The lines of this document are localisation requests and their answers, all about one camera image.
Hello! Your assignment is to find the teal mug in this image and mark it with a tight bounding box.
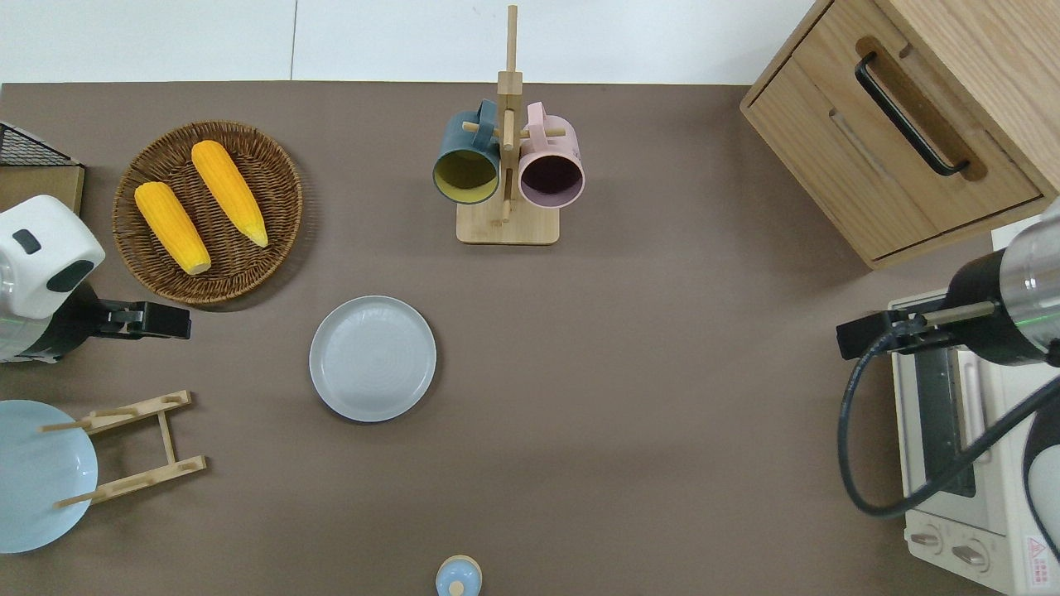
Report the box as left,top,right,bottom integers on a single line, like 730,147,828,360
432,100,503,205

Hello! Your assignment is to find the wooden mug tree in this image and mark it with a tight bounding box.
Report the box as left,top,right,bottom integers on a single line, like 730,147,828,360
456,5,567,245

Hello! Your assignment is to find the wooden plate rack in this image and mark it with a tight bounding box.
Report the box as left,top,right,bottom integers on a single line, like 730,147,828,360
41,391,208,508

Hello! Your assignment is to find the light blue plate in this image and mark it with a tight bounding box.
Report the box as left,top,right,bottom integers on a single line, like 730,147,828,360
0,400,99,554

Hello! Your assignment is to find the black cabinet handle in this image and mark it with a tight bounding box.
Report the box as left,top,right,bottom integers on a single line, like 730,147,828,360
855,52,970,177

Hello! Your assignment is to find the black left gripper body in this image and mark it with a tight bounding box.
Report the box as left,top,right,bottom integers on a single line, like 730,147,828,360
98,301,192,341

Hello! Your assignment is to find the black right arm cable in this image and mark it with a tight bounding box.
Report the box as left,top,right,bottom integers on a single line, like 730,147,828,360
837,331,1060,519

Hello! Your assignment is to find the short yellow corn cob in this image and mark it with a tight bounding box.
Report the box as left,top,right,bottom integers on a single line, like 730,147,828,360
134,181,212,276

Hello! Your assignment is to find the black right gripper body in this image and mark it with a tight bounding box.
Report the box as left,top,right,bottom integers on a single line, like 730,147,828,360
836,310,955,362

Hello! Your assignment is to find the white toaster oven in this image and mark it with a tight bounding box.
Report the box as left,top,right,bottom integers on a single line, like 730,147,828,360
889,290,1060,596

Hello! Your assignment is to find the small blue bell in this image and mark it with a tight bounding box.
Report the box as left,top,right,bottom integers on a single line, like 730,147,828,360
436,555,483,596

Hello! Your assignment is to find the pink mug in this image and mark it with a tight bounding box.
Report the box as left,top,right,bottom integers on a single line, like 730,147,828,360
518,102,585,209

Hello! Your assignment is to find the gray round plate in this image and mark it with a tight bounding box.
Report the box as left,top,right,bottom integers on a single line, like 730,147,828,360
309,296,437,423

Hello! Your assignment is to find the wire mesh wooden shelf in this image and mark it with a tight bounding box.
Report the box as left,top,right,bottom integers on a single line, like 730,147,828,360
0,123,85,216

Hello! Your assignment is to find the wooden drawer cabinet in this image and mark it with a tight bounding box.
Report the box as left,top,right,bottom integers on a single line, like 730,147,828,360
740,0,1060,270

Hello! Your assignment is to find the brown wicker basket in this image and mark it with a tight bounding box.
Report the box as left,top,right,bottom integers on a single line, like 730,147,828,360
113,121,304,305

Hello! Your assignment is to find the long yellow corn cob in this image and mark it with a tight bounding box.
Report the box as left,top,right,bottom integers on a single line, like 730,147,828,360
191,140,269,248

